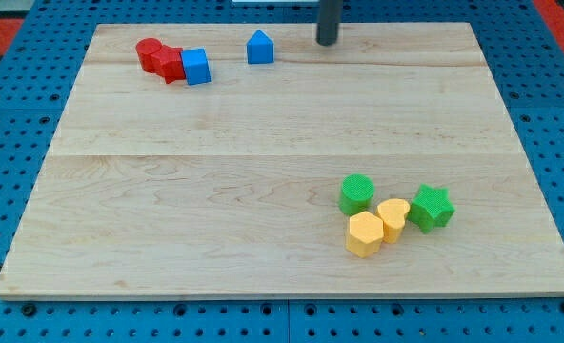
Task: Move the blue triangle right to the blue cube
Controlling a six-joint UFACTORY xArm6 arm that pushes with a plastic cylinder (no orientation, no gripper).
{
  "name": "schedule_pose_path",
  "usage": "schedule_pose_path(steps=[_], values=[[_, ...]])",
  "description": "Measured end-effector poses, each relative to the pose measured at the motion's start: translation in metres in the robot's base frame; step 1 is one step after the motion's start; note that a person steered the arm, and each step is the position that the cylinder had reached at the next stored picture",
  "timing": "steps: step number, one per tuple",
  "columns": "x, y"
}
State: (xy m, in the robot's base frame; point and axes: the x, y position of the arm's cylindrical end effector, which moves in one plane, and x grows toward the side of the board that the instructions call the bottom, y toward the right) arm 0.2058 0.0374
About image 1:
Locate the blue cube block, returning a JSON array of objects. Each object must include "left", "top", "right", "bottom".
[{"left": 181, "top": 48, "right": 212, "bottom": 86}]

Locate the yellow hexagon block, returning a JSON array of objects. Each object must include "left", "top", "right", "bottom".
[{"left": 345, "top": 211, "right": 384, "bottom": 258}]

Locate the green star block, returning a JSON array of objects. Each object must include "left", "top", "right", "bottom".
[{"left": 407, "top": 184, "right": 455, "bottom": 234}]

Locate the red cylinder block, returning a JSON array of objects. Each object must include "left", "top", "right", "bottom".
[{"left": 135, "top": 37, "right": 162, "bottom": 73}]

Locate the light wooden board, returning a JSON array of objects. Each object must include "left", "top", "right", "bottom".
[{"left": 0, "top": 22, "right": 564, "bottom": 301}]

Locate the blue triangular prism block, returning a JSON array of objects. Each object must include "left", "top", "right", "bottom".
[{"left": 246, "top": 30, "right": 274, "bottom": 64}]

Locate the yellow heart block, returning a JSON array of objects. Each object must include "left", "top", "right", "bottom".
[{"left": 376, "top": 198, "right": 411, "bottom": 244}]

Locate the green cylinder block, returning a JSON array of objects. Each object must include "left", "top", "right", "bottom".
[{"left": 338, "top": 174, "right": 375, "bottom": 216}]

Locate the red star block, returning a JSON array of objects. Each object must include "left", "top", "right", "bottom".
[{"left": 151, "top": 45, "right": 186, "bottom": 84}]

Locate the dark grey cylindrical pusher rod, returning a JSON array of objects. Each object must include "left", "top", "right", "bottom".
[{"left": 315, "top": 0, "right": 343, "bottom": 47}]

